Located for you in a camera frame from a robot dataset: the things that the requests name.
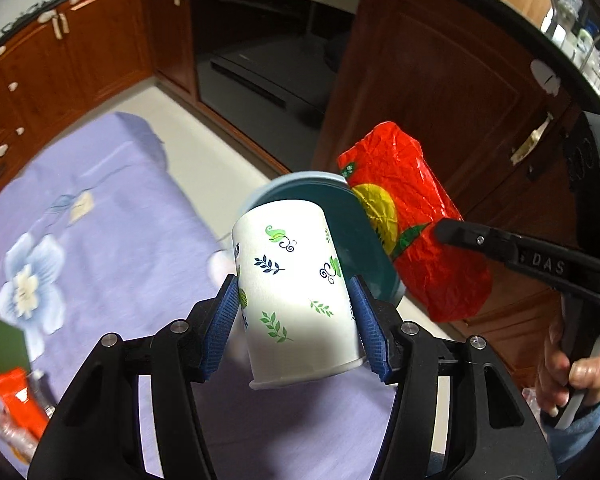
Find wooden drawer cabinet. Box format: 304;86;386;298
0;0;198;206

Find dark built-in appliance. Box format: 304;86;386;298
190;0;368;131

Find clear plastic bag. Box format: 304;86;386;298
0;375;42;466

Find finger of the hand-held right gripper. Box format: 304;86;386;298
434;218;574;286

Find orange snack packet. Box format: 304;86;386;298
0;367;51;441

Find wooden cabinet door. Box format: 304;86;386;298
312;0;600;361

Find cream door handle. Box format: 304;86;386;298
511;112;555;166

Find red crinkled foil wrapper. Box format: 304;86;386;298
337;121;492;323

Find white leaf-print paper cup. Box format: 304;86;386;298
231;199;367;391

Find dish rack with jars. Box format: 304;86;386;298
545;0;600;111

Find green card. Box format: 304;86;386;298
0;312;31;373

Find person's right hand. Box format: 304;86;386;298
536;317;600;416

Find white cabinet knobs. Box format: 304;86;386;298
0;9;71;158

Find person's right forearm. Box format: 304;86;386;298
542;375;600;467

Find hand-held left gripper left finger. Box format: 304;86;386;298
28;275;241;480

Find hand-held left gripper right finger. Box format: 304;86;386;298
347;274;558;480

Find teal plastic bin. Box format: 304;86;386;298
237;170;406;306

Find purple floral tablecloth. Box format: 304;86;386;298
0;112;451;480

